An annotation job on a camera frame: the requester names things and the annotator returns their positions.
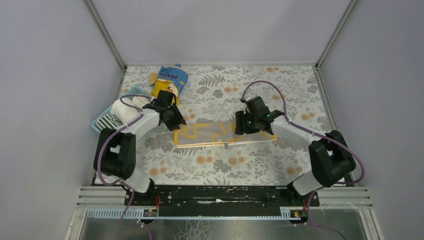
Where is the cream terry towel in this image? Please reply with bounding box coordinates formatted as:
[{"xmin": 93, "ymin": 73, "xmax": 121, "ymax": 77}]
[{"xmin": 131, "ymin": 96, "xmax": 151, "ymax": 109}]

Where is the grey yellow patterned towel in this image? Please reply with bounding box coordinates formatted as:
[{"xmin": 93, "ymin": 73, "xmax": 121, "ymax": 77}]
[{"xmin": 174, "ymin": 121, "xmax": 277, "ymax": 148}]

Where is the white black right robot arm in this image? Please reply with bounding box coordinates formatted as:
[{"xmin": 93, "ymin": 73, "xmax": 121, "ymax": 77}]
[{"xmin": 234, "ymin": 96, "xmax": 357, "ymax": 196}]

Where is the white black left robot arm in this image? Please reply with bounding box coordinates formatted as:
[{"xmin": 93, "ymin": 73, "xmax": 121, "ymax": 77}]
[{"xmin": 93, "ymin": 90, "xmax": 186, "ymax": 194}]

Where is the blue yellow printed towel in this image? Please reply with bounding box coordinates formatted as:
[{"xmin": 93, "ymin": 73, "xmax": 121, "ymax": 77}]
[{"xmin": 149, "ymin": 64, "xmax": 189, "ymax": 106}]

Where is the floral patterned table mat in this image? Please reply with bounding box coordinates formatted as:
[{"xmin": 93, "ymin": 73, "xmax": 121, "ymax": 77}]
[{"xmin": 136, "ymin": 65, "xmax": 332, "ymax": 185}]

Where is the black white striped rolled towel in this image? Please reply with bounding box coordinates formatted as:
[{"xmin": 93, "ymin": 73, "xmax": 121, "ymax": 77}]
[{"xmin": 95, "ymin": 113, "xmax": 123, "ymax": 131}]

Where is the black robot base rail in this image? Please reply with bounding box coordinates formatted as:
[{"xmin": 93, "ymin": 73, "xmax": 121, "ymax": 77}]
[{"xmin": 124, "ymin": 185, "xmax": 320, "ymax": 217}]

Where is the white slotted cable duct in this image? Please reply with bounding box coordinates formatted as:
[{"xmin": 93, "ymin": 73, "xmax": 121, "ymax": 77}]
[{"xmin": 85, "ymin": 206, "xmax": 310, "ymax": 221}]

